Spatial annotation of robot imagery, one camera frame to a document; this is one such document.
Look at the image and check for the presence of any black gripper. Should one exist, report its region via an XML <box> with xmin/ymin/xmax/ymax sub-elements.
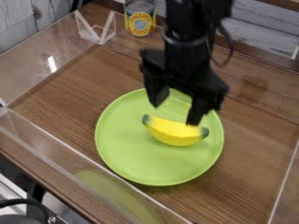
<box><xmin>139</xmin><ymin>44</ymin><xmax>230</xmax><ymax>126</ymax></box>

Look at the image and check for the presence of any yellow green banana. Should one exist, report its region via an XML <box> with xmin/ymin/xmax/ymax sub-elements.
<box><xmin>142</xmin><ymin>114</ymin><xmax>210</xmax><ymax>146</ymax></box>

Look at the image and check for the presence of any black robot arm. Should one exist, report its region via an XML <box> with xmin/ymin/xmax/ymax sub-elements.
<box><xmin>140</xmin><ymin>0</ymin><xmax>234</xmax><ymax>125</ymax></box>

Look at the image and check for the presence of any green round plate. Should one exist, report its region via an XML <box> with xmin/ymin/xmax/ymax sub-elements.
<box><xmin>95</xmin><ymin>89</ymin><xmax>224</xmax><ymax>186</ymax></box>

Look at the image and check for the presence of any yellow labelled tin can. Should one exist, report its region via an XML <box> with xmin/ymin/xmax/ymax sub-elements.
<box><xmin>124</xmin><ymin>0</ymin><xmax>155</xmax><ymax>38</ymax></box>

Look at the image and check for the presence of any black cable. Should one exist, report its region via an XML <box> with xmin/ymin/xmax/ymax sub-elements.
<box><xmin>210</xmin><ymin>20</ymin><xmax>236</xmax><ymax>68</ymax></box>

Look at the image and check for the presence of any clear acrylic triangle bracket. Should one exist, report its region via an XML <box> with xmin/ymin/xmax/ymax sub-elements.
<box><xmin>75</xmin><ymin>10</ymin><xmax>116</xmax><ymax>46</ymax></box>

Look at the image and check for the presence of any clear acrylic enclosure wall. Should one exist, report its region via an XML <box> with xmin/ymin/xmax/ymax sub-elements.
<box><xmin>0</xmin><ymin>100</ymin><xmax>192</xmax><ymax>224</ymax></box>

